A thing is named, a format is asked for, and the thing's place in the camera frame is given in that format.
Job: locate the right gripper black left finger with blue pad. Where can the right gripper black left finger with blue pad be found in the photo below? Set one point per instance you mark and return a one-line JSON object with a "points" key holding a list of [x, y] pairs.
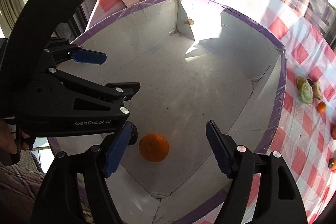
{"points": [[71, 177]]}

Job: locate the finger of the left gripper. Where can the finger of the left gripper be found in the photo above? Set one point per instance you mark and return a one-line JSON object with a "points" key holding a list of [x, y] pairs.
{"points": [[57, 104], [59, 50]]}

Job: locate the small orange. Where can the small orange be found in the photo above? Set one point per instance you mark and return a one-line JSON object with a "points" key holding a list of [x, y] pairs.
{"points": [[154, 147]]}

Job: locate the green pale fruit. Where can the green pale fruit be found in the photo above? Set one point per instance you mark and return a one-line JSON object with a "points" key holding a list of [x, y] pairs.
{"points": [[305, 91]]}

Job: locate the dark brown rotten apple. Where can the dark brown rotten apple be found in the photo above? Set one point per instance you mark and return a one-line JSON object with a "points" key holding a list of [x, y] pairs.
{"points": [[332, 164]]}

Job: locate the large orange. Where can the large orange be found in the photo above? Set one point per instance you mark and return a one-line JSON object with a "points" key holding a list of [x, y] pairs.
{"points": [[333, 132]]}

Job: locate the person's left hand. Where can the person's left hand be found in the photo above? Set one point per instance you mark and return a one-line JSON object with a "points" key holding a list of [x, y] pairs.
{"points": [[7, 142]]}

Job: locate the red white checkered tablecloth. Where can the red white checkered tablecloth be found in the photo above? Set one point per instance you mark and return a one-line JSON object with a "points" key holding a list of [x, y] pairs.
{"points": [[303, 136]]}

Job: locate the small tangerine on table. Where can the small tangerine on table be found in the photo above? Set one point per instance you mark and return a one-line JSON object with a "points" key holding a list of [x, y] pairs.
{"points": [[321, 107]]}

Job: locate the yellow cut apple half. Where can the yellow cut apple half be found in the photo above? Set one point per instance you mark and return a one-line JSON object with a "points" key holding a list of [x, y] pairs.
{"points": [[317, 91]]}

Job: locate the small dark fruit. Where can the small dark fruit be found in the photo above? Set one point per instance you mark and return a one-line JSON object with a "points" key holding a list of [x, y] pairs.
{"points": [[311, 83]]}

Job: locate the white box purple rim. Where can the white box purple rim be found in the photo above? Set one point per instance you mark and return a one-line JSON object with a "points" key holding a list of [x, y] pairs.
{"points": [[196, 61]]}

